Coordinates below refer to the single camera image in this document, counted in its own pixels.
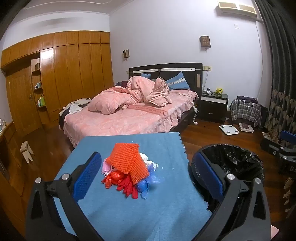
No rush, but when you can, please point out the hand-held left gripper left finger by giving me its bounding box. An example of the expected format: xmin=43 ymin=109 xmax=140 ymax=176
xmin=25 ymin=152 xmax=102 ymax=241

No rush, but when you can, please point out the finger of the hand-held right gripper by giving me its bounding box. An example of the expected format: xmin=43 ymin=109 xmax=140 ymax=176
xmin=261 ymin=137 xmax=281 ymax=156
xmin=280 ymin=130 xmax=296 ymax=147

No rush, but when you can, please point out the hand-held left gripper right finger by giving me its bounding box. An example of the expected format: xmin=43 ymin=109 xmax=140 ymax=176
xmin=192 ymin=152 xmax=271 ymax=241

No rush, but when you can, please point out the pink sock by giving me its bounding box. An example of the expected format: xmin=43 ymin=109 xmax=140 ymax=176
xmin=102 ymin=158 xmax=115 ymax=174

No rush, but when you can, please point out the red plastic bag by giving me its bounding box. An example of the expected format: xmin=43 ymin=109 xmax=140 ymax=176
xmin=101 ymin=170 xmax=126 ymax=189

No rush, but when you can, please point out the black trash bin with liner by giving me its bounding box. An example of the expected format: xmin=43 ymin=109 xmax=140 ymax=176
xmin=188 ymin=144 xmax=265 ymax=223

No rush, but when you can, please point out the red cloth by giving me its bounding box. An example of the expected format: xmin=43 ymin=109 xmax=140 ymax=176
xmin=116 ymin=175 xmax=139 ymax=199

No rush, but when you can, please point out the orange foam net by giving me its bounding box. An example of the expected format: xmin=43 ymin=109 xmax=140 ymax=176
xmin=107 ymin=143 xmax=150 ymax=185

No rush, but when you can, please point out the blue plastic bag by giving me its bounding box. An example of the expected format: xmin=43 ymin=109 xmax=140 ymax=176
xmin=136 ymin=163 xmax=165 ymax=200

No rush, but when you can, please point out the white tissue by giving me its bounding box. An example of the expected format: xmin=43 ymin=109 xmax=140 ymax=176
xmin=140 ymin=152 xmax=160 ymax=169

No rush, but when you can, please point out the scale with brown top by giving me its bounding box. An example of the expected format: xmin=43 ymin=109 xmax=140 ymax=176
xmin=238 ymin=122 xmax=254 ymax=133

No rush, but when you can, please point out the plaid cloth on chair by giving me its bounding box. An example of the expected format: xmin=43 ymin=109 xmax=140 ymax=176
xmin=229 ymin=97 xmax=263 ymax=128

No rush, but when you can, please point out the white bathroom scale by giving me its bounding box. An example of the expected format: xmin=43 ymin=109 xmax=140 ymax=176
xmin=219 ymin=124 xmax=237 ymax=135

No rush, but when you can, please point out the dark garment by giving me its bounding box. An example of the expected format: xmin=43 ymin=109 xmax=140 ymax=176
xmin=237 ymin=95 xmax=258 ymax=104

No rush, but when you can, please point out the dark patterned curtain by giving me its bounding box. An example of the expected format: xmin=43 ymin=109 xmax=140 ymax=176
xmin=254 ymin=0 xmax=296 ymax=216

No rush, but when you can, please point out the small wooden stool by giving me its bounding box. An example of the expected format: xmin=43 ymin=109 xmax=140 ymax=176
xmin=20 ymin=140 xmax=33 ymax=164

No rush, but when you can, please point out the dark nightstand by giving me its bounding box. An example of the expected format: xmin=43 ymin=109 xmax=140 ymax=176
xmin=199 ymin=91 xmax=229 ymax=123

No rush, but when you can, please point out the blue table cloth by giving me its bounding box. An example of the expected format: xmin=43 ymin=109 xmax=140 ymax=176
xmin=54 ymin=132 xmax=213 ymax=241

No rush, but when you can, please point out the pile of light clothes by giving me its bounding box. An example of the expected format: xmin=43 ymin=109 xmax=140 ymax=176
xmin=60 ymin=98 xmax=92 ymax=115

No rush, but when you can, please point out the bed with pink sheet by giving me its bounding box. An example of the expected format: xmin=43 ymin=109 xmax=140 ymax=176
xmin=59 ymin=87 xmax=200 ymax=147

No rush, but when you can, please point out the low wooden cabinet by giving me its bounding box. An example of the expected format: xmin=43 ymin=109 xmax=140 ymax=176
xmin=0 ymin=120 xmax=33 ymax=232

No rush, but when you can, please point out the pink duvet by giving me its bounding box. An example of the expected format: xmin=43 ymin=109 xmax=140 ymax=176
xmin=88 ymin=76 xmax=173 ymax=114

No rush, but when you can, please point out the large blue pillow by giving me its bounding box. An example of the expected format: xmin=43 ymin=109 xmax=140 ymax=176
xmin=165 ymin=71 xmax=191 ymax=91

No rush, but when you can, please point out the wooden wardrobe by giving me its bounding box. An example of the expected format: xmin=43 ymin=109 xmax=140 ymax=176
xmin=0 ymin=31 xmax=115 ymax=139

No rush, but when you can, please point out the dark wooden headboard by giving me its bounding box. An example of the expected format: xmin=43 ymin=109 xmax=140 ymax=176
xmin=129 ymin=62 xmax=203 ymax=98

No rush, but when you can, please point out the white air conditioner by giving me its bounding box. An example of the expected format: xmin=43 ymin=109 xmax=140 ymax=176
xmin=217 ymin=1 xmax=257 ymax=19

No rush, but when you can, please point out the large wooden wall lamp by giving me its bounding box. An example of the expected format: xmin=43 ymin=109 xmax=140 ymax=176
xmin=200 ymin=35 xmax=211 ymax=50

